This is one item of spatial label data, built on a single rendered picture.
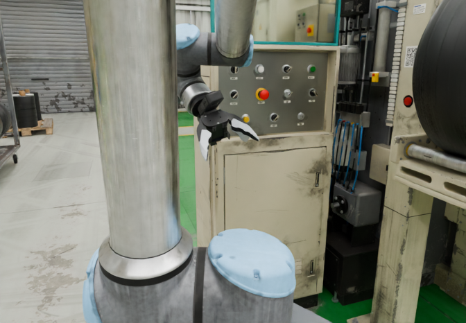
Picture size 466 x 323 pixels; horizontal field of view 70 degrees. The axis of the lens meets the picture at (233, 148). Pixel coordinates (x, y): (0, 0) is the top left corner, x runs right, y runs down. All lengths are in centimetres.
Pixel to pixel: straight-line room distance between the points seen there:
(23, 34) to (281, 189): 913
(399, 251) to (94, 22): 138
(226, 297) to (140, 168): 24
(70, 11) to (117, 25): 956
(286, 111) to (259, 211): 44
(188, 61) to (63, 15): 908
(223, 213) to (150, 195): 95
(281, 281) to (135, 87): 36
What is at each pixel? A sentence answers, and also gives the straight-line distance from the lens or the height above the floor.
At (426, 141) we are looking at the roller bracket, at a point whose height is 92.
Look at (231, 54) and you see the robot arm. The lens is 88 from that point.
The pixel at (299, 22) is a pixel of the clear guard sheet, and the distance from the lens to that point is 144.
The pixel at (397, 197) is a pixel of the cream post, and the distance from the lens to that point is 148.
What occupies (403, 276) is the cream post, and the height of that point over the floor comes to 36.
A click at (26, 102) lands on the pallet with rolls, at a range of 683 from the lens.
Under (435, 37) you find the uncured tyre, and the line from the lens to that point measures 109.
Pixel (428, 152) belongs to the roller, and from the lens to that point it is 125.
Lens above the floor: 118
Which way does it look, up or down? 14 degrees down
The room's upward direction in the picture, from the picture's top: straight up
